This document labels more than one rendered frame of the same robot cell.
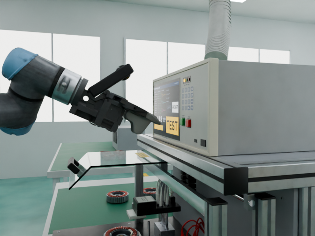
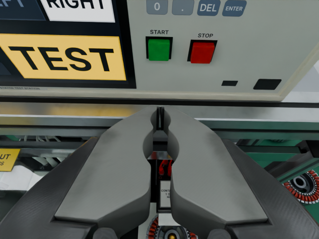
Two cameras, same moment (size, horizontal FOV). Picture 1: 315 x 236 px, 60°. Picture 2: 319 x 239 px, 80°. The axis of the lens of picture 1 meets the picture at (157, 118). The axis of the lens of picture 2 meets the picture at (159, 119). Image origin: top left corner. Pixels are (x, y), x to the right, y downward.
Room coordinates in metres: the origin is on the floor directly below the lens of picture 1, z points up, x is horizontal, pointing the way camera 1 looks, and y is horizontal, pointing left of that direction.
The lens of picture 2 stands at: (0.66, 0.07, 1.29)
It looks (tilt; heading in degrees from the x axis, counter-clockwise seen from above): 56 degrees down; 285
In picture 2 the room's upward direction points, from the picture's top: 2 degrees clockwise
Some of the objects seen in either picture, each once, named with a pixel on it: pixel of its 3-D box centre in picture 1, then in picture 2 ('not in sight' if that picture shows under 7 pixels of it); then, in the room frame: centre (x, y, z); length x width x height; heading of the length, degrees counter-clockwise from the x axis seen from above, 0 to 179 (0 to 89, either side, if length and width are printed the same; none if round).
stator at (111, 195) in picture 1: (117, 196); not in sight; (1.38, 0.20, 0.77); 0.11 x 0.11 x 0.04
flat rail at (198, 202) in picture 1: (162, 174); (98, 151); (0.77, -0.01, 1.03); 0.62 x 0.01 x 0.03; 17
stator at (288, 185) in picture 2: not in sight; (297, 182); (0.33, -0.18, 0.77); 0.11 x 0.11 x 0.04
